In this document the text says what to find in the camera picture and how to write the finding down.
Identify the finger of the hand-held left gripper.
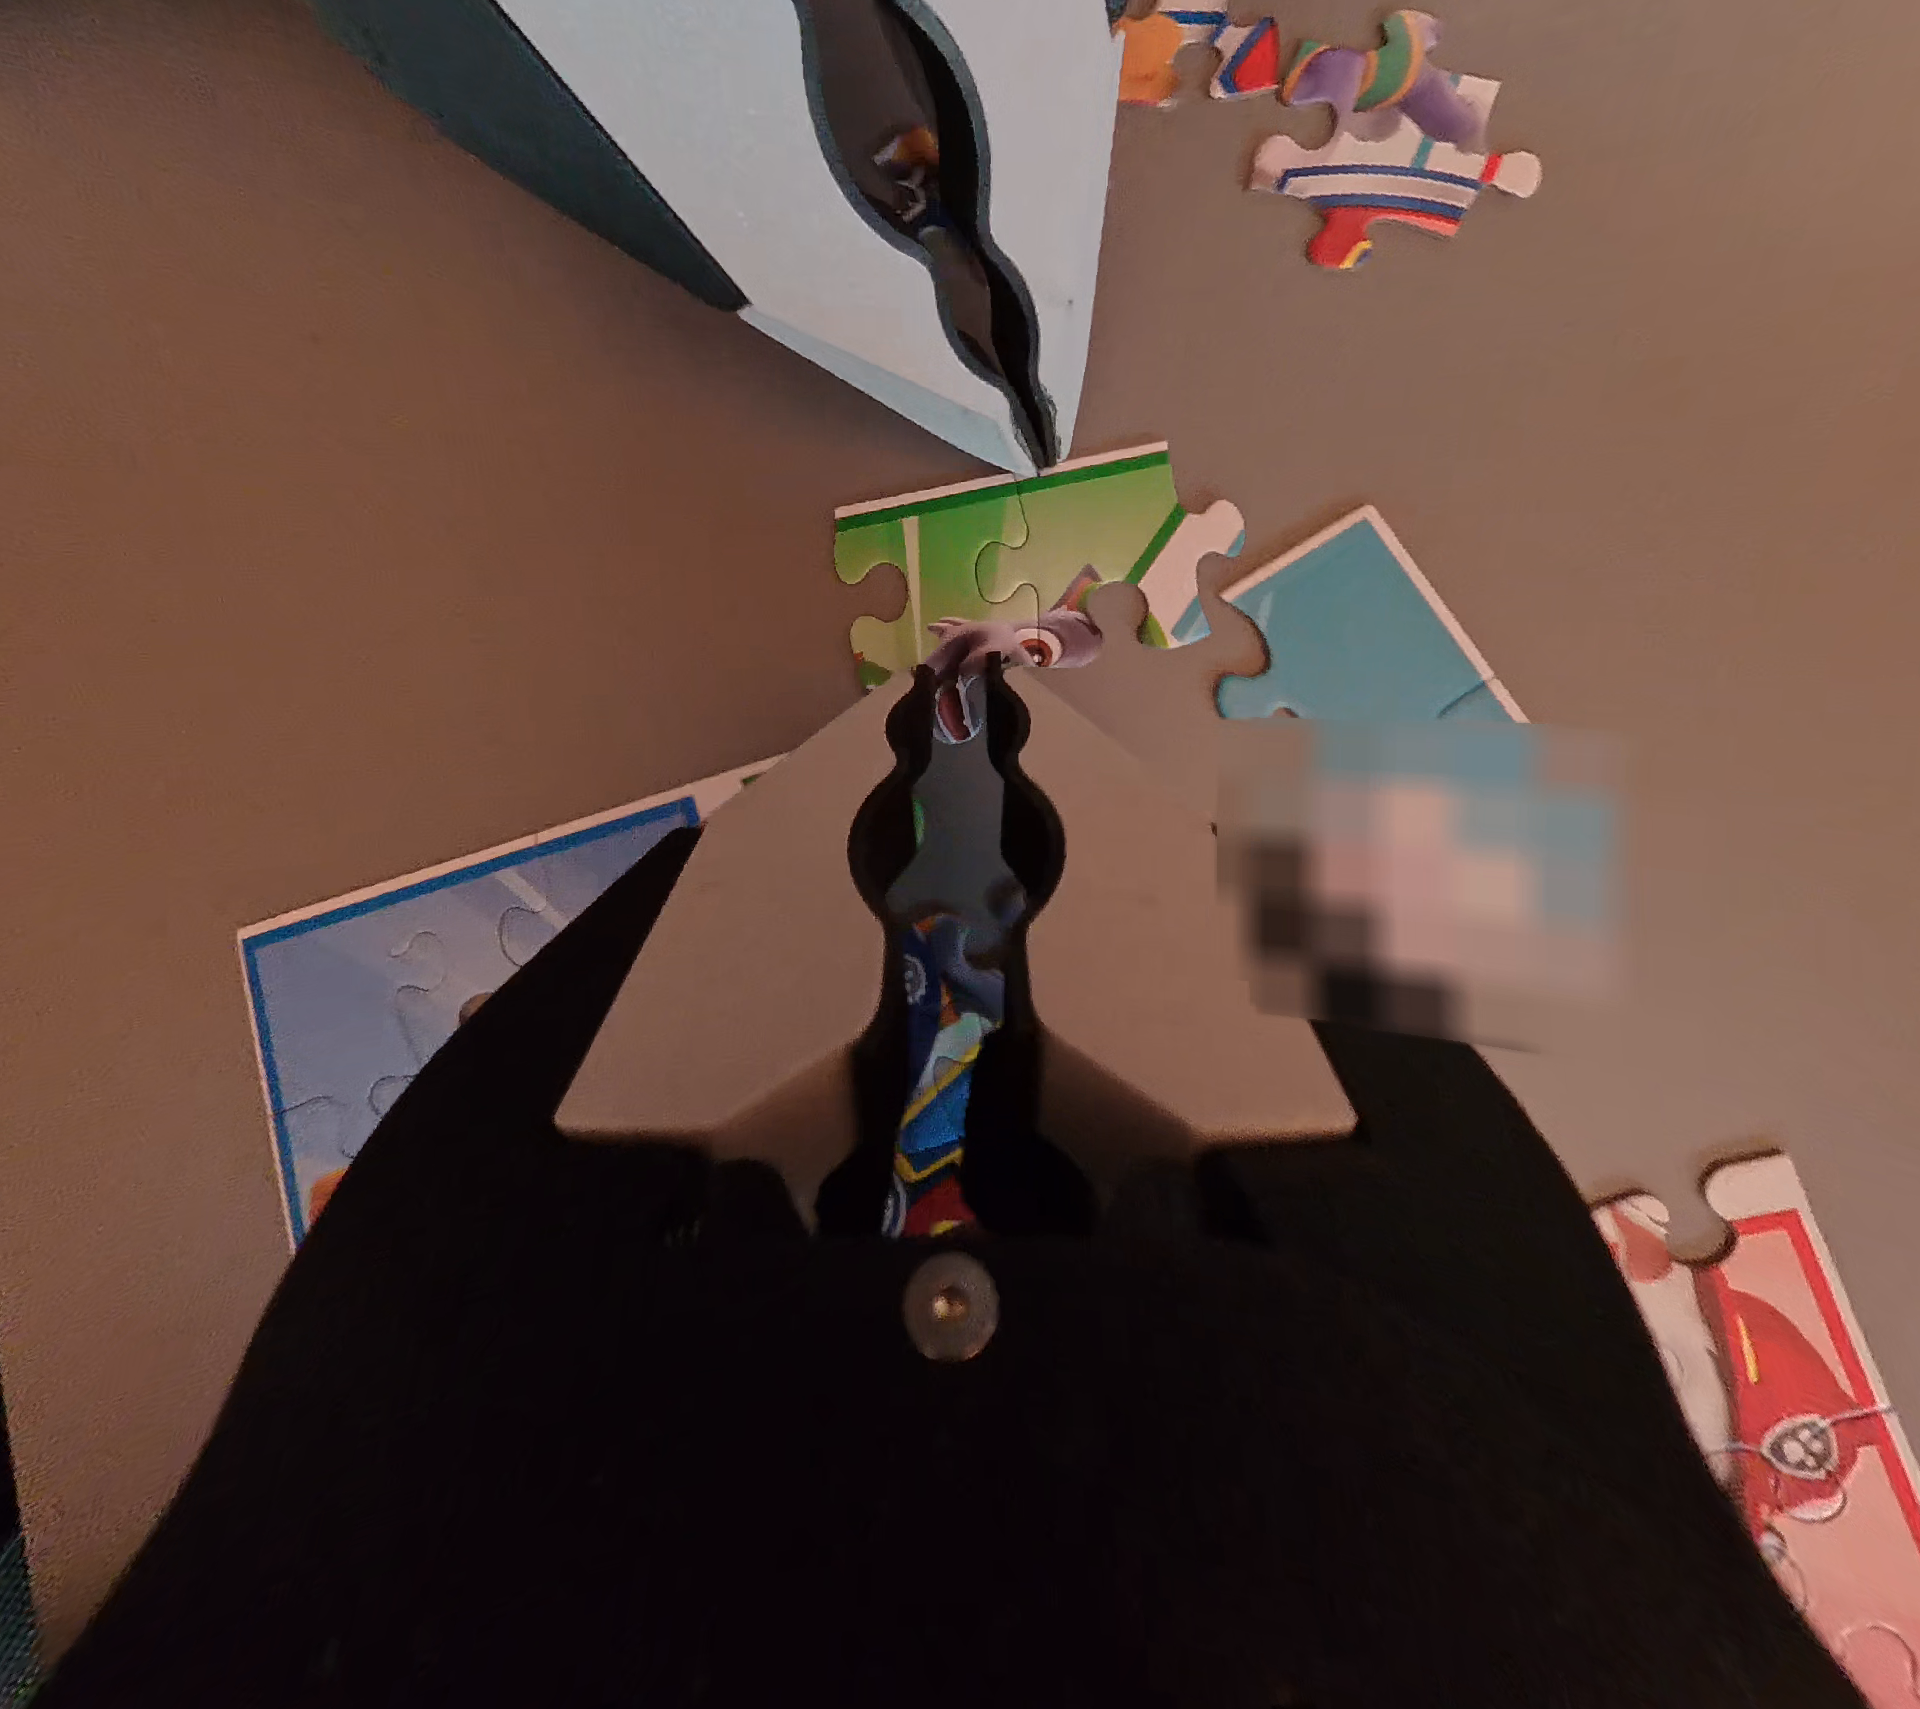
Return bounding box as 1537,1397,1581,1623
809,0,1128,469
461,0,1056,476

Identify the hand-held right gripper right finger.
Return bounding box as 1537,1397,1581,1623
959,656,1366,1238

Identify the assembled teal puzzle section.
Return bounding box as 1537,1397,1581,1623
1214,506,1531,728

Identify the orange brown puzzle piece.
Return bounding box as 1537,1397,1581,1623
873,127,943,227

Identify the assembled pink red puzzle section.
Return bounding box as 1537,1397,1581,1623
1590,1151,1920,1709

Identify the white purple striped puzzle piece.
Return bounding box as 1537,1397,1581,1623
1247,10,1543,271

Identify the green puzzle section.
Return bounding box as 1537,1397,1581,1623
831,441,1247,750

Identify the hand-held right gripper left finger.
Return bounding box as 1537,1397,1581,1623
554,666,942,1238

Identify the assembled logo puzzle section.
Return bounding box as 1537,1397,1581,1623
875,1035,1003,1238

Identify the assembled light blue puzzle section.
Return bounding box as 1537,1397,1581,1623
235,757,785,1253

